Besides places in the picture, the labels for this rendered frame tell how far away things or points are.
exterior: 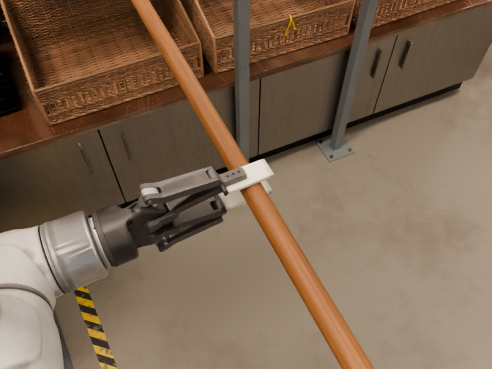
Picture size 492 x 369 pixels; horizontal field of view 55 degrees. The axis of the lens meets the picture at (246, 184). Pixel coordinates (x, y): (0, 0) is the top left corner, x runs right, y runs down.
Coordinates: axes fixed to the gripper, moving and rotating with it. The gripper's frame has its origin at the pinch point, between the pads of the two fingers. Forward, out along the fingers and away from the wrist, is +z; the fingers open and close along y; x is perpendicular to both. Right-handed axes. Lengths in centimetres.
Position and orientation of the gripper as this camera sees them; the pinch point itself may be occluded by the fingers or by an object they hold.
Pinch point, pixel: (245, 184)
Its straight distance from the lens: 63.9
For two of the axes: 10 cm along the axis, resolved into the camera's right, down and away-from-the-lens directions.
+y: -0.1, 5.8, 8.1
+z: 9.0, -3.5, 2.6
